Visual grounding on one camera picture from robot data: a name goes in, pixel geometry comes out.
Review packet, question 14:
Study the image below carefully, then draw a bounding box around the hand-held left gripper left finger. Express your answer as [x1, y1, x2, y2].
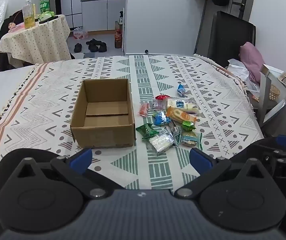
[15, 148, 124, 200]

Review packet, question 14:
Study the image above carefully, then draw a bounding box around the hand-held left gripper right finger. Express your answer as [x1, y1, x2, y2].
[174, 148, 272, 200]

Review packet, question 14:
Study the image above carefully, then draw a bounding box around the green-edged brown cake packet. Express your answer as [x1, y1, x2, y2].
[180, 131, 203, 151]

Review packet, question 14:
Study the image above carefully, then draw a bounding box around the brown cardboard box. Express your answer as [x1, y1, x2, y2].
[70, 78, 136, 148]

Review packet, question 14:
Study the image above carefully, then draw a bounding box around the bright green snack packet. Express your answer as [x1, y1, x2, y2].
[181, 120, 196, 132]

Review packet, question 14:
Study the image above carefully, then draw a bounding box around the clear brown bar packet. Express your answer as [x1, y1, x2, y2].
[164, 125, 182, 146]

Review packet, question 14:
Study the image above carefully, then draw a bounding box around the clear white snack packet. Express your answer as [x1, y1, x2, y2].
[149, 132, 175, 153]

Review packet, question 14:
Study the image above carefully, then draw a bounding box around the orange biscuit packet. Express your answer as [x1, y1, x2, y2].
[166, 107, 197, 124]

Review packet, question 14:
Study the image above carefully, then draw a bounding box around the large blue snack packet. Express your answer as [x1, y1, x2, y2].
[153, 111, 173, 126]

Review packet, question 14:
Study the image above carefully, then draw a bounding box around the cream bread packet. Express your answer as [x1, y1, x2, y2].
[167, 98, 200, 114]

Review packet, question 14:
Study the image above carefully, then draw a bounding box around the dark green snack packet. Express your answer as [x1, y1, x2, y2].
[136, 124, 160, 140]

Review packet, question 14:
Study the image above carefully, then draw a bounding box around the clear purple snack packet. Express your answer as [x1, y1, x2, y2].
[151, 99, 168, 111]

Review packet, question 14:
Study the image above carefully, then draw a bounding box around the small blue snack packet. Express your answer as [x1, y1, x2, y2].
[177, 83, 187, 97]

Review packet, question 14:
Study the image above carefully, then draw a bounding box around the pink sausage snack packet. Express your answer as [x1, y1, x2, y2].
[139, 102, 150, 117]

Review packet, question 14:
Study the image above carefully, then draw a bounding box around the wicker basket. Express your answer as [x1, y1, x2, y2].
[252, 84, 281, 103]

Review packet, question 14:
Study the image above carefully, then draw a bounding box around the patterned woven blanket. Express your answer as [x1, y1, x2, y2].
[0, 54, 265, 190]

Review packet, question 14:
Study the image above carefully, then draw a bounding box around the white plastic bag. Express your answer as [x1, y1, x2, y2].
[227, 58, 261, 92]

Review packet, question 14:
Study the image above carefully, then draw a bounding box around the pink cloth on chair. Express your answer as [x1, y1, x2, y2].
[240, 42, 266, 83]

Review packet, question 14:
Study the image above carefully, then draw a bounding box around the black chair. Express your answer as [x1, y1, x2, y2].
[194, 10, 256, 67]

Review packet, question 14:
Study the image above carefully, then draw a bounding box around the red drink bottle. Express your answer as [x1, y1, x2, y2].
[114, 29, 122, 49]

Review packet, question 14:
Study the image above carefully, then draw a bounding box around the pack of water bottles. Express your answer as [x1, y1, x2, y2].
[73, 26, 89, 40]

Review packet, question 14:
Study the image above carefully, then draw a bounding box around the round table with dotted cloth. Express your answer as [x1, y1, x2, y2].
[0, 14, 71, 68]

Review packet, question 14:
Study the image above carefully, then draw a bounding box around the dark clothing pile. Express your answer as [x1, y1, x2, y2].
[0, 10, 25, 72]

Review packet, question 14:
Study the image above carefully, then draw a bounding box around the black tray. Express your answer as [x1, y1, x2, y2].
[39, 15, 59, 24]

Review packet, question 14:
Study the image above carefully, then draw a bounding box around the grey kitchen cabinet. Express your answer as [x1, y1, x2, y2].
[81, 0, 127, 33]

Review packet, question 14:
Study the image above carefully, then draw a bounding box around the light green packet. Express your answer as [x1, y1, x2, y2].
[39, 11, 56, 22]

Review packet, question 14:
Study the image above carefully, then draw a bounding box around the pink box with cartoon figure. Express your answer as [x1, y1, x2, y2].
[7, 21, 25, 33]

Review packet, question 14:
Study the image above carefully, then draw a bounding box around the bottle of yellow liquid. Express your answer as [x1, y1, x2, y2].
[22, 0, 36, 29]

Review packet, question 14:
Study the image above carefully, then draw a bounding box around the black-framed glass door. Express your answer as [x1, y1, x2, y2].
[55, 0, 84, 28]

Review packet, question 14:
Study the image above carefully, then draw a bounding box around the green soda bottle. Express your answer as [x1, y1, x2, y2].
[39, 0, 50, 14]

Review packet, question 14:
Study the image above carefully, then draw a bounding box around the metal door handle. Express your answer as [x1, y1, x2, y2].
[232, 0, 247, 19]

